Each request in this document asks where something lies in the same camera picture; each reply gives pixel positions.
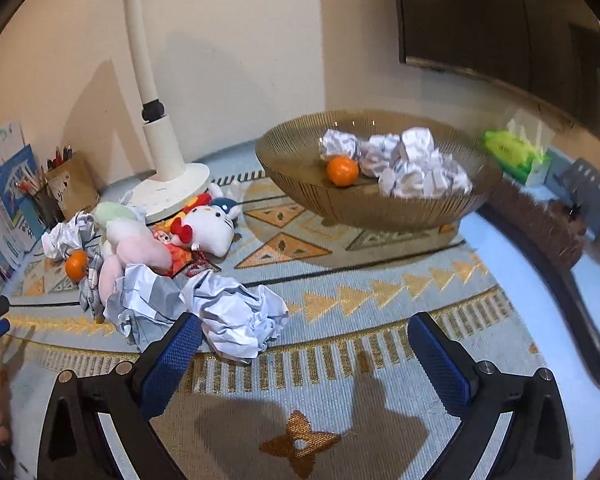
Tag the pale green plush toy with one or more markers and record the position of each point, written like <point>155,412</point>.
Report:
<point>112,212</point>

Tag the orange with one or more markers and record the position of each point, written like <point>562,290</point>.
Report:
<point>76,265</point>
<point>342,171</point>

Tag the red snack packet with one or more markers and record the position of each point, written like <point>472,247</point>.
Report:
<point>175,257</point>

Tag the grey checkered cloth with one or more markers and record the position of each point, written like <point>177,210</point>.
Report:
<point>92,290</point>

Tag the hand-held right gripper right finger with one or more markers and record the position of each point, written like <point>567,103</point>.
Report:
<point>437,360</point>

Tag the green tissue box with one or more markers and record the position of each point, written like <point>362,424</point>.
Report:
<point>517,155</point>

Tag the pile of paper balls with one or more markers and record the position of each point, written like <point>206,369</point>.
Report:
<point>415,170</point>

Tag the pink plush toy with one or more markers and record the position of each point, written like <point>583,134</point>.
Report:
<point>130,252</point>

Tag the small white paper sheet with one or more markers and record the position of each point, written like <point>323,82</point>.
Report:
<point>65,237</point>

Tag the large white paper sheet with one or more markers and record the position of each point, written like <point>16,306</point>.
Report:
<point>240,315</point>

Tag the white cat plush red bow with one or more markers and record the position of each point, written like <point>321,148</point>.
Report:
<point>207,227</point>

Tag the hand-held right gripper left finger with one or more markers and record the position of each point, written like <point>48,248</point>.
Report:
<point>170,360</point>

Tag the stack of booklets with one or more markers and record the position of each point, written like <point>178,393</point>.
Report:
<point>10,180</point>

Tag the black television screen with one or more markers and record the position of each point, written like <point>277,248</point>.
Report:
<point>500,20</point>

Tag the brown wicker basket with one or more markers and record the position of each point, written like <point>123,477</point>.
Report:
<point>535,215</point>

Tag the blue patterned table mat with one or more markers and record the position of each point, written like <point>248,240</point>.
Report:
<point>380,310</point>

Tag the brown pen holder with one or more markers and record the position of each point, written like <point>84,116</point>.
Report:
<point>75,185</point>

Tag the white desk lamp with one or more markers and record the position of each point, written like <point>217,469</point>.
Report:
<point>165,160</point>

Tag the blue and white plush toy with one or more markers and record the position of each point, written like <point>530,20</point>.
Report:
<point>225,206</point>

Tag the black mesh pencil holder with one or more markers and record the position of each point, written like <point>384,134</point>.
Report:
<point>47,205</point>

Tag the amber ribbed glass bowl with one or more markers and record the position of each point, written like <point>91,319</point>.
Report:
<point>380,215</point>

